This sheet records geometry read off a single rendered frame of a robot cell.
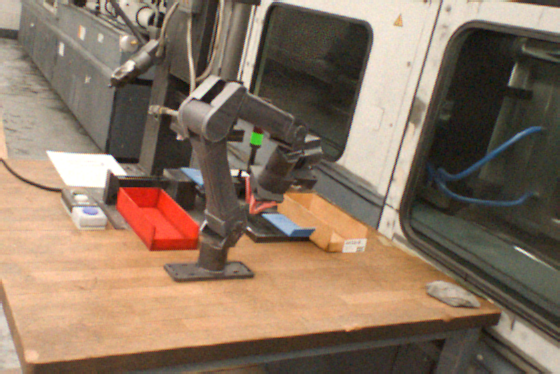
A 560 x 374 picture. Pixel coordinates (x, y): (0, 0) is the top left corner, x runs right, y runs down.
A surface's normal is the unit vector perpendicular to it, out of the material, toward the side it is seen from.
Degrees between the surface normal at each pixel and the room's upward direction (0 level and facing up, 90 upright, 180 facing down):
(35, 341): 0
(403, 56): 90
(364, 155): 90
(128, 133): 90
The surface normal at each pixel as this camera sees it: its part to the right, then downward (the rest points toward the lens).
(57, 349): 0.20, -0.95
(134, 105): 0.40, 0.30
